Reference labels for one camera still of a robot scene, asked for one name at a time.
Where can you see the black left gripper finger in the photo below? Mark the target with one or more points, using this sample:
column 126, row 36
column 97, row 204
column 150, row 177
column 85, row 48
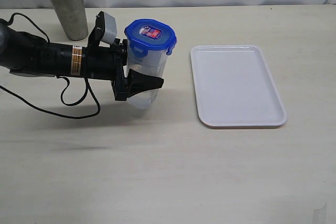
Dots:
column 124, row 50
column 137, row 83

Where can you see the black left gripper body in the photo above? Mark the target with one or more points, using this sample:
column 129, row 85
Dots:
column 103, row 61

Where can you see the clear tall plastic container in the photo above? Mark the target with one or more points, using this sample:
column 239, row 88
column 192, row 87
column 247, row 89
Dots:
column 152, row 64

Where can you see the blue plastic lid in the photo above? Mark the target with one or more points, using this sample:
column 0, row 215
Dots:
column 147, row 35

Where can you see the stainless steel tumbler cup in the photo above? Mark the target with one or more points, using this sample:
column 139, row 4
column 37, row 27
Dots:
column 72, row 17

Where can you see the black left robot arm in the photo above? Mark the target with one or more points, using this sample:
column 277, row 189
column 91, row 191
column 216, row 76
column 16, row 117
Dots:
column 29, row 55

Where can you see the white rectangular plastic tray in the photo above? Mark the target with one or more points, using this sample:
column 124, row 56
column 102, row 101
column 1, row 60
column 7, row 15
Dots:
column 234, row 88

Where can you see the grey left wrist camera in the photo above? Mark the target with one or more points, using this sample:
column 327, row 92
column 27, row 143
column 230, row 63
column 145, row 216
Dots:
column 110, row 29

